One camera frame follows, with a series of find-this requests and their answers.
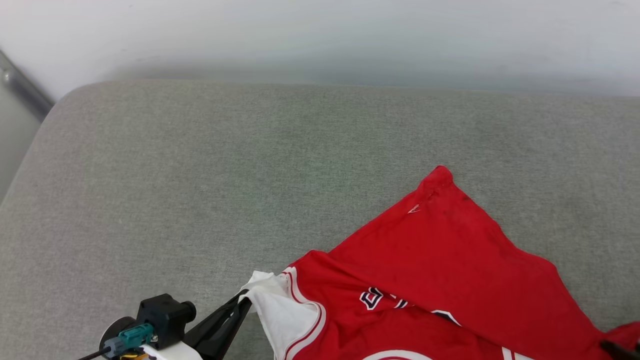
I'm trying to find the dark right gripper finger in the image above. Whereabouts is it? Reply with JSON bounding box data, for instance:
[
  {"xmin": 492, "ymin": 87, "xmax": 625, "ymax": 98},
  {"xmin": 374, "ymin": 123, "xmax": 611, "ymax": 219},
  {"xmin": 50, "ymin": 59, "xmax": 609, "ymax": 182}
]
[{"xmin": 600, "ymin": 339, "xmax": 640, "ymax": 360}]

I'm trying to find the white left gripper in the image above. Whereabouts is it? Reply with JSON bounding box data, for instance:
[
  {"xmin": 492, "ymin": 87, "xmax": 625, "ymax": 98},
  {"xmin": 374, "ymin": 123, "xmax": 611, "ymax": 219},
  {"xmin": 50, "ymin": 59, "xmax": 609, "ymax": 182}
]
[{"xmin": 141, "ymin": 289, "xmax": 253, "ymax": 360}]

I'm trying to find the red white sports jersey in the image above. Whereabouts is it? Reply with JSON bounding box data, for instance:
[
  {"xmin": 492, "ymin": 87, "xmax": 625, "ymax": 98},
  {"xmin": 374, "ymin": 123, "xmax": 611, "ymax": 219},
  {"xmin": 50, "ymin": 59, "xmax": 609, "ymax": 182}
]
[{"xmin": 240, "ymin": 165, "xmax": 640, "ymax": 360}]

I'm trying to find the round black white-rimmed cap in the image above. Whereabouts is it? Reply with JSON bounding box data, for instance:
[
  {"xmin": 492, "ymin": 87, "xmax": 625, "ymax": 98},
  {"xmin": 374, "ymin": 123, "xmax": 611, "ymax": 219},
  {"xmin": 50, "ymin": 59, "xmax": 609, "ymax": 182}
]
[{"xmin": 98, "ymin": 316, "xmax": 137, "ymax": 357}]

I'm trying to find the grey fabric sofa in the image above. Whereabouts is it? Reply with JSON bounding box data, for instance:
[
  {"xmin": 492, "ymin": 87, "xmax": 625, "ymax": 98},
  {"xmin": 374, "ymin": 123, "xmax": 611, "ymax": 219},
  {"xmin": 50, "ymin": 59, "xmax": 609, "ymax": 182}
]
[{"xmin": 0, "ymin": 79, "xmax": 640, "ymax": 360}]

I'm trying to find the grey metal bar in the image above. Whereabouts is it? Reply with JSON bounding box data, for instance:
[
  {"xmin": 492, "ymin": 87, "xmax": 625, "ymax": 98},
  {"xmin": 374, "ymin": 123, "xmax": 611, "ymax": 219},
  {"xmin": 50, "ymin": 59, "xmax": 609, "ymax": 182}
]
[{"xmin": 0, "ymin": 49, "xmax": 56, "ymax": 123}]

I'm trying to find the teal cable connector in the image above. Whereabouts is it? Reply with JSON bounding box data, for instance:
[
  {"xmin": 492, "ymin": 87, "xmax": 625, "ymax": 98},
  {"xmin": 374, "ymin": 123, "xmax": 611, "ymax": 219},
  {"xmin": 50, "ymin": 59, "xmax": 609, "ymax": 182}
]
[{"xmin": 103, "ymin": 323, "xmax": 155, "ymax": 358}]

